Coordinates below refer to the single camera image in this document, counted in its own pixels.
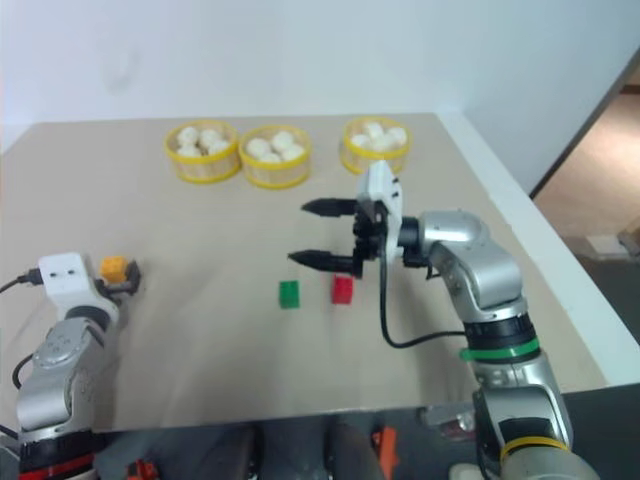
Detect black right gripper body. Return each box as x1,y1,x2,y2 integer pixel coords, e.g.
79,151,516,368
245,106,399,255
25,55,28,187
350,198,392,279

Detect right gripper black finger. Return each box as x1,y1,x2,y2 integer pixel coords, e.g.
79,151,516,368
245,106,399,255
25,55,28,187
300,197,359,220
286,248,355,274

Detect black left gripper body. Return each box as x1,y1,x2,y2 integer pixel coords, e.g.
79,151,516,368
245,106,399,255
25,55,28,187
94,279,136,302

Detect yellow cube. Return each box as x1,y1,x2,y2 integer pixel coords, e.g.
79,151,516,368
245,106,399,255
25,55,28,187
99,255,127,285

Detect red cube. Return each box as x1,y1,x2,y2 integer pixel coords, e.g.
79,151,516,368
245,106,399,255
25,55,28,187
330,273,355,306

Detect green cube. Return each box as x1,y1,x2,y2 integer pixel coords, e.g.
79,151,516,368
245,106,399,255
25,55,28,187
277,279,302,310

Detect yellow round basket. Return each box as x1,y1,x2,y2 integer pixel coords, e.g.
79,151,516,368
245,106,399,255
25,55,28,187
164,118,242,186
340,115,414,177
238,124,313,191

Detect beige table cover sheet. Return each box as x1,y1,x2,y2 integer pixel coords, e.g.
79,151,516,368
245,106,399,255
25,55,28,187
0,113,609,434

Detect orange plastic part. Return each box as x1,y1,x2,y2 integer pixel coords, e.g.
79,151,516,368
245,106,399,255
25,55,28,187
126,458,160,480
371,424,402,472

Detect silver metal part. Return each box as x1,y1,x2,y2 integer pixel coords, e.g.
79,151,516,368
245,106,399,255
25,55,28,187
418,403,477,442

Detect cardboard box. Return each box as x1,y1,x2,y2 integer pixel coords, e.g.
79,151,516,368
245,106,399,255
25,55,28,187
583,231,629,261

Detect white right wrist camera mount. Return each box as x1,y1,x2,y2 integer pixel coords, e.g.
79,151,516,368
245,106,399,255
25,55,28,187
355,160,405,262

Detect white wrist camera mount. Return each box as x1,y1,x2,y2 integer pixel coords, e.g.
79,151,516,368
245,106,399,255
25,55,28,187
355,160,405,262
38,252,121,322

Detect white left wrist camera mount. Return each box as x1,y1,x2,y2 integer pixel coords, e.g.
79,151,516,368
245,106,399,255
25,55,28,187
38,252,121,322

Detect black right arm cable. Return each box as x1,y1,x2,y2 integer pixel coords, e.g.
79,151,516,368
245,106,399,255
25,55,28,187
377,234,469,350

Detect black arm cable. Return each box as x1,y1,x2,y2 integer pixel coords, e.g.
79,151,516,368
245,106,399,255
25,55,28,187
0,268,45,391
377,234,469,350

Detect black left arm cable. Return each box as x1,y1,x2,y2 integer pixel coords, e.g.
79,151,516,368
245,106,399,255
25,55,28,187
0,268,45,391

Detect red ring on arm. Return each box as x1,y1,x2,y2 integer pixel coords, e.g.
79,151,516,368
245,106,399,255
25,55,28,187
19,457,97,480

